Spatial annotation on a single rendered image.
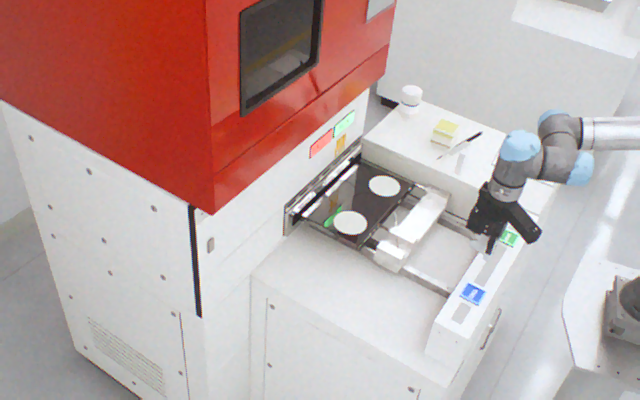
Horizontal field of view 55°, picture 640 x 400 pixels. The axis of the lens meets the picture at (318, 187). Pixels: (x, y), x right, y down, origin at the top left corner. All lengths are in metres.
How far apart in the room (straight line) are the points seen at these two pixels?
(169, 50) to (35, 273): 1.99
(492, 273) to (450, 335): 0.24
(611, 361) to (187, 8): 1.40
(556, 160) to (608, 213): 2.37
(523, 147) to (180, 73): 0.70
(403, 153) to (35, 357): 1.66
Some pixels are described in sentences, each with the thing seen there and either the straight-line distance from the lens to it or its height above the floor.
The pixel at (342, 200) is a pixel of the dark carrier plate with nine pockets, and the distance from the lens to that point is 1.95.
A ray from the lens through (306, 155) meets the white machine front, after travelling 1.79.
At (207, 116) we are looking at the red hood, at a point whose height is 1.49.
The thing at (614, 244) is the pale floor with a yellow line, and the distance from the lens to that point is 3.57.
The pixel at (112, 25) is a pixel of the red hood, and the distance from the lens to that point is 1.33.
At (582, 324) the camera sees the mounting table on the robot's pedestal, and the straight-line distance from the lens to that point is 1.94.
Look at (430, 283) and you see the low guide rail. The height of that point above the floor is 0.85.
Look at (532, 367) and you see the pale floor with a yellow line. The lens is 2.85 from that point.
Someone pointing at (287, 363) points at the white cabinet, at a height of 0.51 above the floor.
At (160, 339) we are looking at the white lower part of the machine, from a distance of 2.01.
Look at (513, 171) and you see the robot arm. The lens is 1.38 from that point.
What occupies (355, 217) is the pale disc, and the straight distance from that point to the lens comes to 1.90.
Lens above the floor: 2.19
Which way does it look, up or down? 41 degrees down
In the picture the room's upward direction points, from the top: 6 degrees clockwise
